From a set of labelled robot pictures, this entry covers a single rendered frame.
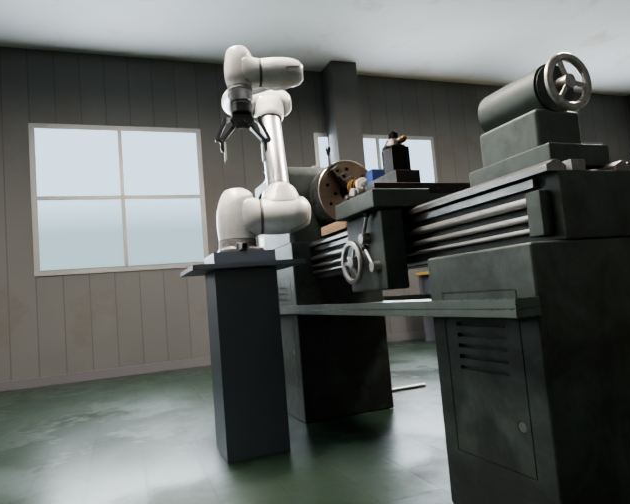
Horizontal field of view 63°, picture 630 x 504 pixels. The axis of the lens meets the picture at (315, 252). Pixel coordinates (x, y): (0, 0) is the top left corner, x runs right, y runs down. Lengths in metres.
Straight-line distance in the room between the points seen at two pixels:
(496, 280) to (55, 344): 4.45
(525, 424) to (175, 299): 4.28
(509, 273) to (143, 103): 4.74
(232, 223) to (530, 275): 1.27
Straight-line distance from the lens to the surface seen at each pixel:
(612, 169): 1.44
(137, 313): 5.20
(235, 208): 2.13
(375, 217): 1.72
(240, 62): 1.98
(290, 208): 2.15
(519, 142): 1.48
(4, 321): 5.29
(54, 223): 5.28
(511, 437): 1.35
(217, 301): 2.03
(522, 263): 1.22
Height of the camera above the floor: 0.61
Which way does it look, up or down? 5 degrees up
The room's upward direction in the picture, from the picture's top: 5 degrees counter-clockwise
